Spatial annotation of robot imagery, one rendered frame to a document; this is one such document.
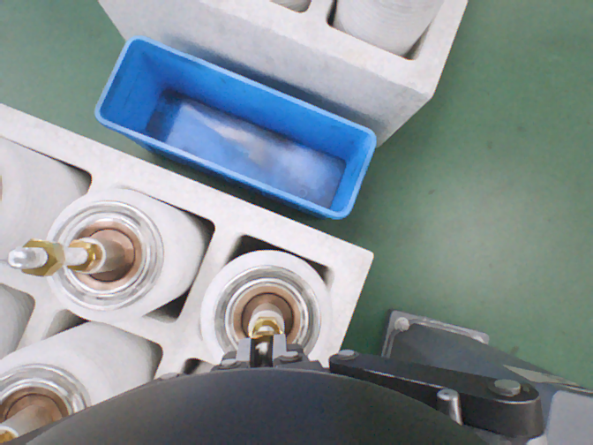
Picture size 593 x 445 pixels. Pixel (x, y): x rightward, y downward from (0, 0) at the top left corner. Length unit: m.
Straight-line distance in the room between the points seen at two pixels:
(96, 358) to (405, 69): 0.36
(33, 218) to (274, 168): 0.30
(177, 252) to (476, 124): 0.49
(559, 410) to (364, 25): 0.33
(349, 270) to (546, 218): 0.39
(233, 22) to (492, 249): 0.46
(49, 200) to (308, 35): 0.27
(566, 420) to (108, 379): 0.30
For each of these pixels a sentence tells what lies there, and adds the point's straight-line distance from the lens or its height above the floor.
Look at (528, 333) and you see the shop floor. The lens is 0.64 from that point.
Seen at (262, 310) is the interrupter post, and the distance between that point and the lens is 0.23.
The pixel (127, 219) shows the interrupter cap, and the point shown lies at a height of 0.25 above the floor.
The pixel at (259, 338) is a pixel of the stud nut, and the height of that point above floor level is 0.33.
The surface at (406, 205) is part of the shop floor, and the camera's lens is 0.55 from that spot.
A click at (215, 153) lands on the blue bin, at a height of 0.00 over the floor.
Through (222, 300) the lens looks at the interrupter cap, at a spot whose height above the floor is 0.25.
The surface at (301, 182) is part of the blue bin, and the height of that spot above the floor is 0.00.
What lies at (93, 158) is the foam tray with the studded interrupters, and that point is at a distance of 0.37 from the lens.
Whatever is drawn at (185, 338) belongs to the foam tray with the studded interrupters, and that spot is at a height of 0.18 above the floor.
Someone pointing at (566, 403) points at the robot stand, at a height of 0.30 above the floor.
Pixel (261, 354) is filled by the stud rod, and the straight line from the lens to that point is 0.16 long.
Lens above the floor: 0.51
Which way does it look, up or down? 84 degrees down
